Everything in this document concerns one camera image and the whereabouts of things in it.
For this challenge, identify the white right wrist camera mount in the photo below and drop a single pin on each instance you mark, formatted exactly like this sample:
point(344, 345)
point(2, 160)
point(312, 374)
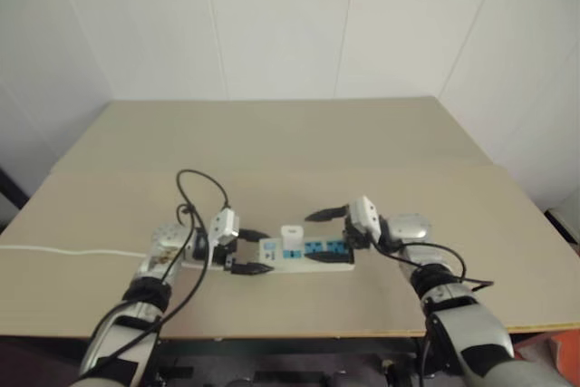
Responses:
point(364, 217)

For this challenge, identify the dark object beside table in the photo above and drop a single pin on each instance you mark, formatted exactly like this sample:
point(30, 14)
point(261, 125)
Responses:
point(9, 196)

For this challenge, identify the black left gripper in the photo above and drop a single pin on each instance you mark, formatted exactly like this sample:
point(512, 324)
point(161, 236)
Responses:
point(223, 256)

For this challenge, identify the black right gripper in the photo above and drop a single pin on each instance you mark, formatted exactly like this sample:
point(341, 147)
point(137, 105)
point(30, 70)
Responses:
point(353, 233)

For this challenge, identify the orange box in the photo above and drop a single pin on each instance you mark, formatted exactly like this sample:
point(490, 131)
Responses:
point(566, 355)

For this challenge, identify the white charger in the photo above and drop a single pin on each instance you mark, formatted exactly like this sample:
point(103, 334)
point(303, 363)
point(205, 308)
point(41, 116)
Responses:
point(291, 237)

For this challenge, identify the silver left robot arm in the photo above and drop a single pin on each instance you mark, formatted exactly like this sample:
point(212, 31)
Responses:
point(154, 246)

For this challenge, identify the white power strip blue sockets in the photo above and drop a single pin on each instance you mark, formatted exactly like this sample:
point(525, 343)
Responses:
point(317, 255)

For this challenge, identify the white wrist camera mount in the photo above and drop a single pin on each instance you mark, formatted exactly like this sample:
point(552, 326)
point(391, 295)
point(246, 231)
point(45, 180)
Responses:
point(364, 217)
point(224, 224)

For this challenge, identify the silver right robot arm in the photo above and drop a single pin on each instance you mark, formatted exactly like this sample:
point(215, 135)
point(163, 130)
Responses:
point(471, 328)

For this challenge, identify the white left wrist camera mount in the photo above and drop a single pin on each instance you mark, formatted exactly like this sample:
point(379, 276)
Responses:
point(224, 224)

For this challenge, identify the black table frame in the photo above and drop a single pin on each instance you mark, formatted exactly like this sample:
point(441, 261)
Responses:
point(281, 360)

